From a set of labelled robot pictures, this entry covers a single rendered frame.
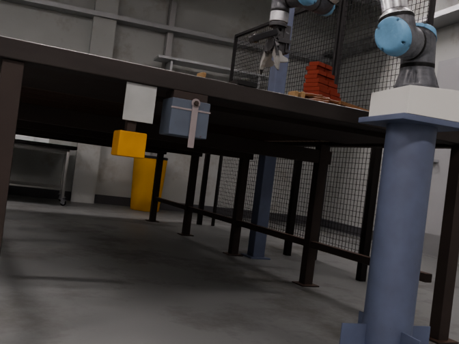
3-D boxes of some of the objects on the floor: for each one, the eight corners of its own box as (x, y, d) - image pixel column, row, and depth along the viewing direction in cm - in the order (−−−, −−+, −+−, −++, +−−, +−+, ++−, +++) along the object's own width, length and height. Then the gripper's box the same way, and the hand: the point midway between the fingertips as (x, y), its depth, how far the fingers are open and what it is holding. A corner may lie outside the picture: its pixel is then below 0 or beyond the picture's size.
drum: (154, 209, 772) (160, 157, 773) (167, 213, 732) (173, 158, 733) (122, 207, 750) (129, 153, 750) (134, 210, 710) (141, 154, 710)
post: (270, 259, 424) (309, -53, 425) (251, 259, 417) (289, -59, 418) (259, 255, 439) (296, -46, 441) (240, 254, 432) (278, -52, 433)
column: (464, 390, 182) (497, 125, 183) (364, 390, 170) (399, 108, 171) (395, 350, 218) (423, 130, 219) (309, 348, 206) (337, 115, 207)
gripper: (301, 21, 215) (295, 72, 215) (277, 31, 234) (271, 78, 233) (282, 16, 212) (275, 68, 212) (259, 26, 230) (253, 74, 230)
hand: (267, 72), depth 222 cm, fingers open, 14 cm apart
